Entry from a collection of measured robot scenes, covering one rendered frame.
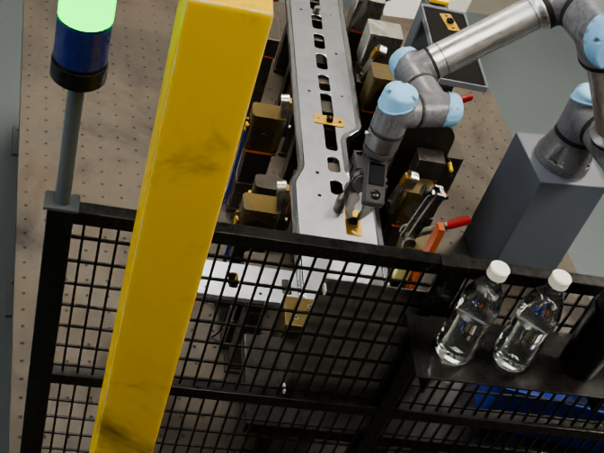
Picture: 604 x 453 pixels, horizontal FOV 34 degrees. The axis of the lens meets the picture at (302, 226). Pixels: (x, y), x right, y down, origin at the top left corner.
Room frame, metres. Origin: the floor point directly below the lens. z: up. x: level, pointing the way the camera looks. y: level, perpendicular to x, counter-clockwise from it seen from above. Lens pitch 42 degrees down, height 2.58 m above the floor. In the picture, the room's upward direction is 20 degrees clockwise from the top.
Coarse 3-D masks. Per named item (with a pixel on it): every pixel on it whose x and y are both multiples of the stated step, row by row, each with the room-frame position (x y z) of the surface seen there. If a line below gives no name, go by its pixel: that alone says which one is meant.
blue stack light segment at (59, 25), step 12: (60, 24) 0.98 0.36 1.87; (60, 36) 0.98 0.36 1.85; (72, 36) 0.98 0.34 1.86; (84, 36) 0.98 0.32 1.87; (96, 36) 0.99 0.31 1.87; (108, 36) 1.00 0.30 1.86; (60, 48) 0.98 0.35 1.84; (72, 48) 0.98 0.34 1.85; (84, 48) 0.98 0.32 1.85; (96, 48) 0.99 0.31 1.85; (108, 48) 1.01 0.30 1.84; (60, 60) 0.98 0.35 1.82; (72, 60) 0.98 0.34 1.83; (84, 60) 0.98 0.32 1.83; (96, 60) 0.99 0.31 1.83; (84, 72) 0.98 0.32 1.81
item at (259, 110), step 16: (256, 112) 2.04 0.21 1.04; (272, 112) 2.06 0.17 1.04; (256, 128) 2.03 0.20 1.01; (272, 128) 2.04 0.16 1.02; (240, 144) 2.06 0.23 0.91; (256, 144) 2.04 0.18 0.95; (272, 144) 2.05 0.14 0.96; (240, 160) 2.08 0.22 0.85; (256, 160) 2.04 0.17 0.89; (240, 176) 2.04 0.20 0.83; (240, 192) 2.04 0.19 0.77
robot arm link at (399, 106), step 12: (396, 84) 1.76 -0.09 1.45; (408, 84) 1.78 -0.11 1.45; (384, 96) 1.73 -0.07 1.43; (396, 96) 1.72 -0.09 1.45; (408, 96) 1.73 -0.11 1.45; (384, 108) 1.72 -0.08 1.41; (396, 108) 1.71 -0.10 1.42; (408, 108) 1.72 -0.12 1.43; (420, 108) 1.75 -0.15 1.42; (372, 120) 1.74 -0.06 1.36; (384, 120) 1.72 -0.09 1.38; (396, 120) 1.72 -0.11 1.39; (408, 120) 1.73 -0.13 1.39; (420, 120) 1.74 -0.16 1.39; (372, 132) 1.72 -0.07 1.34; (384, 132) 1.71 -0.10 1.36; (396, 132) 1.72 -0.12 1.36
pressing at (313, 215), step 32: (288, 0) 2.70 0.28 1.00; (320, 0) 2.76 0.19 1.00; (288, 32) 2.53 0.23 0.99; (320, 32) 2.58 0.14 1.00; (320, 96) 2.27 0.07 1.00; (352, 96) 2.32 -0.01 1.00; (320, 128) 2.13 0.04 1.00; (352, 128) 2.18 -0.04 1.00; (320, 160) 2.00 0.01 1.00; (320, 192) 1.88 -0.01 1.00; (320, 224) 1.77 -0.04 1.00
